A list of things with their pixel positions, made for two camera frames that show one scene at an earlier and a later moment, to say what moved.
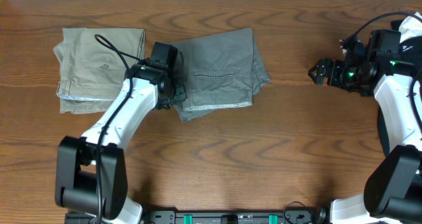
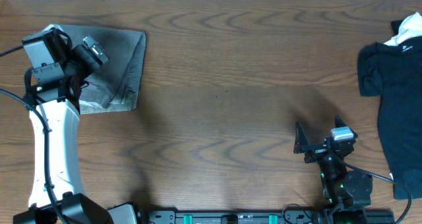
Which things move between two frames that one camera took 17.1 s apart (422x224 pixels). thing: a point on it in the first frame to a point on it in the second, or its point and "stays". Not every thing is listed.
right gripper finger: (315, 73) to (301, 138)
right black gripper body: (349, 78) to (316, 153)
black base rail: (233, 217) stays
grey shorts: (219, 72) to (115, 85)
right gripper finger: (322, 63) to (339, 123)
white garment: (410, 27) stays
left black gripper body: (176, 93) to (78, 66)
